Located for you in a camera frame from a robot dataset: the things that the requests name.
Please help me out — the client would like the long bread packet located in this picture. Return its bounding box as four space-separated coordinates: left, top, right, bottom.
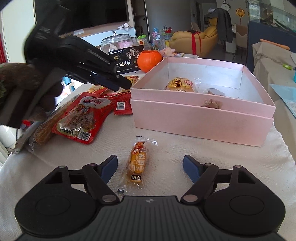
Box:
15 108 70 155

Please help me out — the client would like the clear packet with grey snack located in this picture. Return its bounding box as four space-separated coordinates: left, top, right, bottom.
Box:
198 87 226 97

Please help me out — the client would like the white tablecloth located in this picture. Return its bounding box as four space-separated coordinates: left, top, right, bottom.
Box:
0 53 296 241

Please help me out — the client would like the grey sofa cover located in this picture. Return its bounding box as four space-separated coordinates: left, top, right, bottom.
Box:
252 42 296 112

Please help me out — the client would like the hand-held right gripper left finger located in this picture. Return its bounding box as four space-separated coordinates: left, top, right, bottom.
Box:
44 155 119 205

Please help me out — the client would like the black box with tree print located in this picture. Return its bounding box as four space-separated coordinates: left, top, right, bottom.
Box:
108 45 145 75

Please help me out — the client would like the person's left hand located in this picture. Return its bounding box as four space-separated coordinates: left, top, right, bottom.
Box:
30 80 64 121

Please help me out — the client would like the red ribbon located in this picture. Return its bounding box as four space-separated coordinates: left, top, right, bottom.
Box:
188 30 204 56

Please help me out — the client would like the dark hanging coat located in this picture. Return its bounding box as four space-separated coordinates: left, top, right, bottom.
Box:
204 8 234 43

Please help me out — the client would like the glass jar with lid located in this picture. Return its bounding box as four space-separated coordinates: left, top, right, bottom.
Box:
100 30 137 55

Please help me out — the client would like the person's left forearm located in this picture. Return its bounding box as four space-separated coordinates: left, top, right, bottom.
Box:
0 62 48 110

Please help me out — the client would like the orange-red striped snack packet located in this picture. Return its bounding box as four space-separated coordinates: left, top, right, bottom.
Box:
87 84 110 95

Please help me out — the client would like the yellow sofa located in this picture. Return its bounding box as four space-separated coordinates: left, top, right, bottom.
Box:
169 17 219 57

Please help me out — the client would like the orange pumpkin bucket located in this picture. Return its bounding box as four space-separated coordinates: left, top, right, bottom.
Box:
137 50 164 74

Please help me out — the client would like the small orange snack packet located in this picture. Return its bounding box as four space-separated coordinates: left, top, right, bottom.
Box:
117 135 158 194

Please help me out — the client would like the colourful drink bottle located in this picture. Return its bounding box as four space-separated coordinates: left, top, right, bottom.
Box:
151 27 166 50

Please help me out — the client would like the beige chair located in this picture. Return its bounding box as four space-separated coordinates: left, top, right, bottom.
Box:
235 24 248 63

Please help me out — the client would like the small red snack packet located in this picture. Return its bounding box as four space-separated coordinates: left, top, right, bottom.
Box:
113 95 133 116

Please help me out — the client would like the orange toy stick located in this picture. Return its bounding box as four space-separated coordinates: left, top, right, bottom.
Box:
260 39 290 50

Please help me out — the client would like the black television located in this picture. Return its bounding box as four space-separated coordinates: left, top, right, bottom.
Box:
35 0 129 36

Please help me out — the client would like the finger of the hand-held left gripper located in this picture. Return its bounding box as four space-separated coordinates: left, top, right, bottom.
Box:
65 70 131 91
77 50 121 76

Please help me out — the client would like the yellow bread packet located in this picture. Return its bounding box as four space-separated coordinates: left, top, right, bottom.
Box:
164 77 201 93

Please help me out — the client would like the pink gift box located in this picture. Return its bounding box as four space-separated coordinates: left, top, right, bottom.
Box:
129 57 276 147

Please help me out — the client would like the dark blue cabinet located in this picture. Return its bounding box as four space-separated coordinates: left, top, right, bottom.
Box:
247 0 296 70

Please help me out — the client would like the large red snack packet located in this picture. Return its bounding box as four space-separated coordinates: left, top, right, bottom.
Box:
51 92 116 145

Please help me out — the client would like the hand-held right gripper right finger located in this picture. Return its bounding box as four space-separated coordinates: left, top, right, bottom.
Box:
180 155 255 205

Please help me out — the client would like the light blue play mat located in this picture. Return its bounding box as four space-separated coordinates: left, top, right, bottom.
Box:
269 83 296 112

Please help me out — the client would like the pink plush toy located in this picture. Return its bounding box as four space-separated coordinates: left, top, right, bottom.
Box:
159 46 176 57

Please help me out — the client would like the green yellow snack bag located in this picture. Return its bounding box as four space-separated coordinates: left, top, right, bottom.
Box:
136 35 148 50

